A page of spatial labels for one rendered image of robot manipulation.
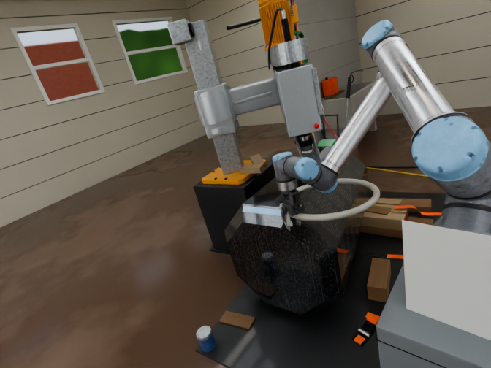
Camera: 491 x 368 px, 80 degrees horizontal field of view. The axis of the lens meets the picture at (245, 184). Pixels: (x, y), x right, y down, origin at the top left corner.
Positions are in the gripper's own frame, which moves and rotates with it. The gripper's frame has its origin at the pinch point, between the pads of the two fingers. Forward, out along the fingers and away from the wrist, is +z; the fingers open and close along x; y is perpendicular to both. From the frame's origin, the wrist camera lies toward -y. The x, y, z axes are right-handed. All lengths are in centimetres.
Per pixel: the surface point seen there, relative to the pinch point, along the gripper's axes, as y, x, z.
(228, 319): -62, -32, 84
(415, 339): 68, -9, 9
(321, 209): -23.6, 35.5, 12.3
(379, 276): -13, 66, 72
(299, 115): -46, 47, -44
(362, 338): 5, 28, 86
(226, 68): -705, 297, -140
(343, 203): -29, 57, 18
